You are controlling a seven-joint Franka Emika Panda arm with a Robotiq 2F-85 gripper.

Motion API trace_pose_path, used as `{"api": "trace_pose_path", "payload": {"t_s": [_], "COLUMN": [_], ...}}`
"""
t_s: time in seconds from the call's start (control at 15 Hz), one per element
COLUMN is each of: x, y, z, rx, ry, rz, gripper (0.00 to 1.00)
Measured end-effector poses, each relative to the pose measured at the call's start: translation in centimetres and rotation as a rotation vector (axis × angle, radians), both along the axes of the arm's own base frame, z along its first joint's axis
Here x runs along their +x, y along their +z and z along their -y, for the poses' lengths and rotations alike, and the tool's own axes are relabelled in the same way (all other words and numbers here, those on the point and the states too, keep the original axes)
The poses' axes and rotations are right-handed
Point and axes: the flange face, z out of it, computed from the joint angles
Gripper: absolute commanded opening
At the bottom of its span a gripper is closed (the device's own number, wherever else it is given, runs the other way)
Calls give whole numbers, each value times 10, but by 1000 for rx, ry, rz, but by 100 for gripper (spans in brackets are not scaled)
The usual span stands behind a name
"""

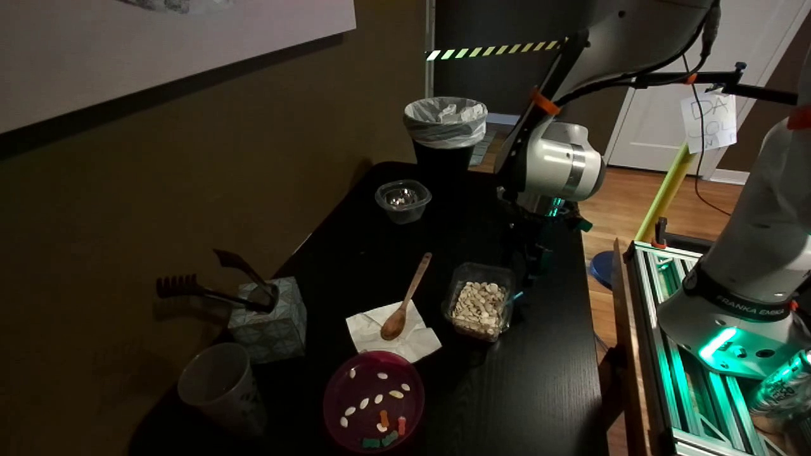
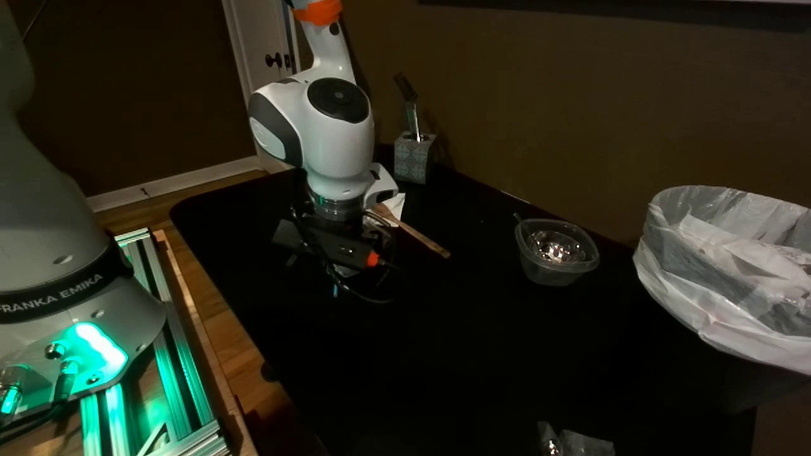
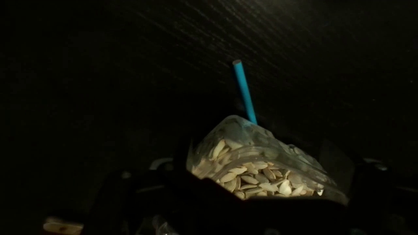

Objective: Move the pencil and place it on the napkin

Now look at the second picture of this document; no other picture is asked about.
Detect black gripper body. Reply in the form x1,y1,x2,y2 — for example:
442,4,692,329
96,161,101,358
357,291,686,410
274,209,400,275

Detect wooden spoon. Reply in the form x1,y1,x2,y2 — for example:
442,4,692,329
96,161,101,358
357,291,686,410
364,199,454,260

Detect grey square utensil holder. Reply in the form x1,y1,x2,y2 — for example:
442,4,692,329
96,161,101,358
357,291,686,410
390,128,442,185

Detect wooden board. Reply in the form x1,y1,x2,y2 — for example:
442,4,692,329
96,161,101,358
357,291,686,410
149,222,262,456

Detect black tongs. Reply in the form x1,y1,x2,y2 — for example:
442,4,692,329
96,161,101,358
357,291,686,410
390,71,431,141

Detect silver foil wrappers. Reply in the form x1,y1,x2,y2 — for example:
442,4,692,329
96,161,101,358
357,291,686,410
535,234,582,263

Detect small clear plastic bowl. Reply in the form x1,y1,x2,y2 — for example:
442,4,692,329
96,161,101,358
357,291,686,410
511,216,604,288

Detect small snack packet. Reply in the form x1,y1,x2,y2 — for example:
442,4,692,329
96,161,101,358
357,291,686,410
535,418,618,456

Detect black trash bin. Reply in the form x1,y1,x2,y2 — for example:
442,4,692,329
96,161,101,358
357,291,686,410
614,315,811,456

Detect bin with white liner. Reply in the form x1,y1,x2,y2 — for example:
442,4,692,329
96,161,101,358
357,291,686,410
630,182,811,379

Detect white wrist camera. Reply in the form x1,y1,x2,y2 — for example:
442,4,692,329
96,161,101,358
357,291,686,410
362,161,409,226

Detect white panel with black handle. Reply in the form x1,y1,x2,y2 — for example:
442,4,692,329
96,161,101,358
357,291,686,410
221,0,308,107

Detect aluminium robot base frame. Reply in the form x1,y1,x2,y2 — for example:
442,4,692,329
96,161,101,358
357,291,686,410
0,226,232,456

